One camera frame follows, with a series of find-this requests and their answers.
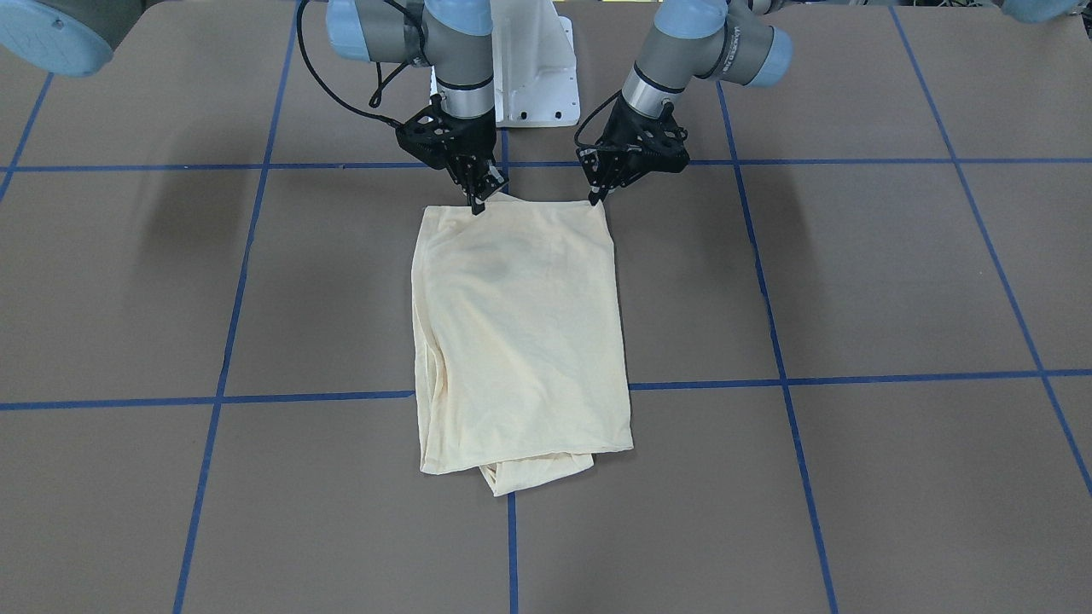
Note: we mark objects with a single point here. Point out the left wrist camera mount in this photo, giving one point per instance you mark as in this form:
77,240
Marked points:
651,148

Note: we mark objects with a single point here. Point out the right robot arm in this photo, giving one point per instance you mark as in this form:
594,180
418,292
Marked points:
78,38

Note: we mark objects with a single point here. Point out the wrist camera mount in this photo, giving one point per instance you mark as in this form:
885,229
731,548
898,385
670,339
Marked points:
424,136
651,148

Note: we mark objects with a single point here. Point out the beige long-sleeve printed shirt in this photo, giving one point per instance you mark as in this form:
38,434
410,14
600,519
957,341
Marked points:
519,346

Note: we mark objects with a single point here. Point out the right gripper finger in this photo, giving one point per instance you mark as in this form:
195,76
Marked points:
491,179
471,181

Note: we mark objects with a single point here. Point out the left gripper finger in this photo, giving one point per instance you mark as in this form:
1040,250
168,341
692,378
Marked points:
600,181
619,173

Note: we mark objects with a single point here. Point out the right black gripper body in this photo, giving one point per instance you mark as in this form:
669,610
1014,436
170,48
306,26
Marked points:
476,138

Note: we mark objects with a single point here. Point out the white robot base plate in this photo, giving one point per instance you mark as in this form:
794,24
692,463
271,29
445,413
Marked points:
512,58

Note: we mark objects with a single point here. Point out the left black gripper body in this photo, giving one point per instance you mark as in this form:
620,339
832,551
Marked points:
658,139

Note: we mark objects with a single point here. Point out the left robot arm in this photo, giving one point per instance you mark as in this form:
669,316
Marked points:
722,41

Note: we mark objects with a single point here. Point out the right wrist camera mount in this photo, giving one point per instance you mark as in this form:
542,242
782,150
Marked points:
424,136

